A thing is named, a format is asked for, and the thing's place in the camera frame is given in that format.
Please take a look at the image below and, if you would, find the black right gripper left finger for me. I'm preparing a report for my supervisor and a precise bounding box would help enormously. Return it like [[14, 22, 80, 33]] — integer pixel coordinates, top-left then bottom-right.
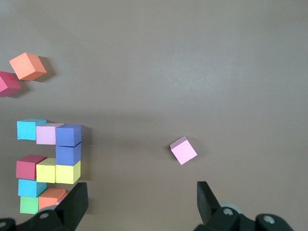
[[0, 182, 89, 231]]

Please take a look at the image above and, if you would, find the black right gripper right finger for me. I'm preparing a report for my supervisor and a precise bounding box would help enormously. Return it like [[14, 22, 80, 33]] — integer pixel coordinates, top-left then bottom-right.
[[193, 180, 295, 231]]

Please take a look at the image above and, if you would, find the orange foam cube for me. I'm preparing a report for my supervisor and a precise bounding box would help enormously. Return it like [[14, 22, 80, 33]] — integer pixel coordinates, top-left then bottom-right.
[[9, 52, 47, 81], [38, 188, 66, 211]]

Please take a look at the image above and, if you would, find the yellow foam cube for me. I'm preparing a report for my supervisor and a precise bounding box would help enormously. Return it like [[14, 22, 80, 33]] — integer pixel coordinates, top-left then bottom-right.
[[55, 160, 82, 185], [36, 157, 57, 183]]

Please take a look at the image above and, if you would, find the green foam cube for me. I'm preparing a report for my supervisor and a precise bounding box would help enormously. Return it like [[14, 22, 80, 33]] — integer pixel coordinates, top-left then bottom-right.
[[19, 196, 40, 215]]

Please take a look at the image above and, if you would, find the blue foam cube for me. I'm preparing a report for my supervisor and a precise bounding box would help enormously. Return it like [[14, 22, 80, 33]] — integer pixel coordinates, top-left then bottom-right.
[[16, 118, 48, 141], [18, 179, 48, 198]]

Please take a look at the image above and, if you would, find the purple foam cube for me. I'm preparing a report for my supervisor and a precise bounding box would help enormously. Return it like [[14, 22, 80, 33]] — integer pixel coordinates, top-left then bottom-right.
[[55, 124, 82, 147], [55, 141, 82, 167]]

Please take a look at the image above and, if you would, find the crimson foam cube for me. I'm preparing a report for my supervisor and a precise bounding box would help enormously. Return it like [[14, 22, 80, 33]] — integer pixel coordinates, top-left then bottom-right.
[[15, 154, 48, 180], [0, 71, 22, 98]]

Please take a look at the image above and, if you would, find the pink foam cube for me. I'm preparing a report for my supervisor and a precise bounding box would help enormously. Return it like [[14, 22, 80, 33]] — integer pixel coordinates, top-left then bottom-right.
[[36, 123, 65, 145], [169, 136, 198, 166]]

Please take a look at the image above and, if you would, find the table cover sheet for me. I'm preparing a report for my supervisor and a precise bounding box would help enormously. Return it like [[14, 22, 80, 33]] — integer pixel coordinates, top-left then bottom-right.
[[0, 0, 308, 231]]

